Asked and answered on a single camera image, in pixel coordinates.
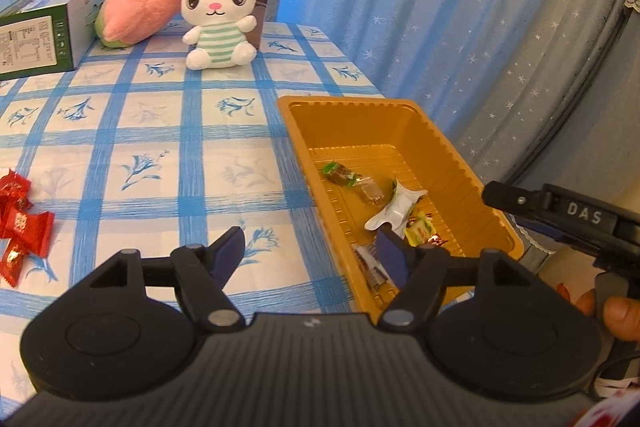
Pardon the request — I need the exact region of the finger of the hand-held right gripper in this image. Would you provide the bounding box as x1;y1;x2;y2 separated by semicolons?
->
482;180;548;221
512;215;572;245

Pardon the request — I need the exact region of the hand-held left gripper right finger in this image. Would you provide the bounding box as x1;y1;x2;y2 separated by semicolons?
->
376;227;539;333

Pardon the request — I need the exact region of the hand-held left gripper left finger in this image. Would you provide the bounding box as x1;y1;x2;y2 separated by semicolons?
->
87;226;247;333

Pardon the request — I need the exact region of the clear packet of dark snack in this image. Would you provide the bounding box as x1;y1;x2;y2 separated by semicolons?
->
352;242;391;293

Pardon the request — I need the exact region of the yellow green candy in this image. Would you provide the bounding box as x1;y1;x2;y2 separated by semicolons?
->
404;210;436;248

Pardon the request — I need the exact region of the white green snack packet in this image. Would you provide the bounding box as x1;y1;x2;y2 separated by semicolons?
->
364;178;430;238

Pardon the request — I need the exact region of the orange plastic tray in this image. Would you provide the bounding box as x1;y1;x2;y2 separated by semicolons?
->
276;96;525;314

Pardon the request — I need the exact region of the green brown candy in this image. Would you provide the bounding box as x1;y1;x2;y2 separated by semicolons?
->
320;161;364;188

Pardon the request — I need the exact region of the small red gold candy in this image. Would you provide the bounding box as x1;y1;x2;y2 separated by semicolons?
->
0;243;29;289

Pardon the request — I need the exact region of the crinkly red candy packet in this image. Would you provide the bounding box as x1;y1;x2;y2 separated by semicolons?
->
0;170;34;210

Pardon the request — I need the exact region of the person's right hand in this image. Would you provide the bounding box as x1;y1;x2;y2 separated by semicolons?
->
575;289;640;343

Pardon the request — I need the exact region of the blue checkered tablecloth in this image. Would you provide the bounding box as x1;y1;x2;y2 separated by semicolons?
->
0;21;388;408

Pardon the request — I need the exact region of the red patterned clothing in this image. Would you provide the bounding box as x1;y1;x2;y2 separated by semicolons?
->
575;387;640;427

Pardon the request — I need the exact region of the white rabbit plush toy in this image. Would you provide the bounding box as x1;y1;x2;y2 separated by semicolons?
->
180;0;260;71

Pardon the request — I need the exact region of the pink plush toy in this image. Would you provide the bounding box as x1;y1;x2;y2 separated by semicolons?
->
95;0;201;50

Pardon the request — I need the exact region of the green carton box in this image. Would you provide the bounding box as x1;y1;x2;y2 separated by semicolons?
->
0;0;112;82

